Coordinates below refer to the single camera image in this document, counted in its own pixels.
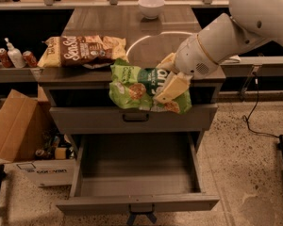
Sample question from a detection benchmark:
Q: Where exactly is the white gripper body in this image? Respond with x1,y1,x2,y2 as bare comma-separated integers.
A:
175,34,218,79

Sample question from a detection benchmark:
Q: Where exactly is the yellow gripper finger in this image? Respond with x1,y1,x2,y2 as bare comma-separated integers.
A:
157,53,175,72
154,73,191,104

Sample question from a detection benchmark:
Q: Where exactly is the green rice chip bag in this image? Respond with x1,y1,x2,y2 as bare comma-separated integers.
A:
109,59,191,114

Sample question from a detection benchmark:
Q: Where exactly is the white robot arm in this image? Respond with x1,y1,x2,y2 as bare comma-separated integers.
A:
154,0,283,104

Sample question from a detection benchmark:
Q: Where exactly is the grey drawer cabinet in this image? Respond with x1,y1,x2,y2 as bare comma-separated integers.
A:
31,4,226,217

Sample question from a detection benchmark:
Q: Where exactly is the brown yellow chip bag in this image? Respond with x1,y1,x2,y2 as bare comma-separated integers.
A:
38,35,127,69

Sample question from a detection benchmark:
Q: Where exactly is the closed upper drawer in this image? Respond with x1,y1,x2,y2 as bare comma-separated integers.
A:
50,104,217,135

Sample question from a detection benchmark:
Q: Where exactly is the open lower drawer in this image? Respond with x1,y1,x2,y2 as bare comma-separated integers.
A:
57,132,219,215

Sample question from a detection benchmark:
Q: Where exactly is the white folded cloth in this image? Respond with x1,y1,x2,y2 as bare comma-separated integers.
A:
224,56,241,63

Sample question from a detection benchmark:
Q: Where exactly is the white bowl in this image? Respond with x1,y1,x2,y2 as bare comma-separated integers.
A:
138,0,165,19

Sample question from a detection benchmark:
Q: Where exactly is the red can right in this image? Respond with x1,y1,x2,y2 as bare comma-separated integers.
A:
23,51,38,68

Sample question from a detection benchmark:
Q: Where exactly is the red can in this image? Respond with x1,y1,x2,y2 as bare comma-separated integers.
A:
23,51,38,68
0,48,12,68

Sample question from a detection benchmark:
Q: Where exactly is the white pump bottle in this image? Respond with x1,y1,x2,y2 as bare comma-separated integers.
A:
5,38,25,68

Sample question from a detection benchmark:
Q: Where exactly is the cardboard box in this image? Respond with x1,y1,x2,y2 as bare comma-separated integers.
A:
0,89,75,186

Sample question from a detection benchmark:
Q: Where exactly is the red can left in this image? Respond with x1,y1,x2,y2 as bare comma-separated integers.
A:
0,48,12,68

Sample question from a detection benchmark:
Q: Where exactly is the black cable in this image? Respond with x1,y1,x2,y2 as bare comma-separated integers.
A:
241,73,281,139

